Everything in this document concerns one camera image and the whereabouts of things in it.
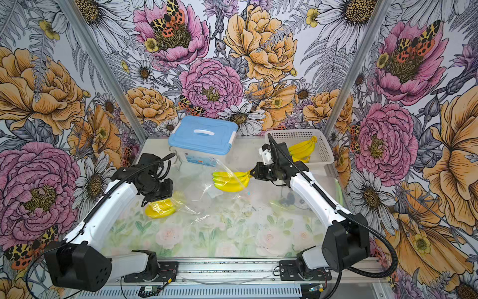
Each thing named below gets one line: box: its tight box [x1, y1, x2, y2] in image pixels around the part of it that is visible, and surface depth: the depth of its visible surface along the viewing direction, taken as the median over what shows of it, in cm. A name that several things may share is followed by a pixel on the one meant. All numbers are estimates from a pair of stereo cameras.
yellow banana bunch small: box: [212, 168, 254, 193], surface depth 80 cm
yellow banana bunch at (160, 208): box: [145, 198, 177, 219], surface depth 86 cm
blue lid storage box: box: [168, 115, 239, 167], surface depth 101 cm
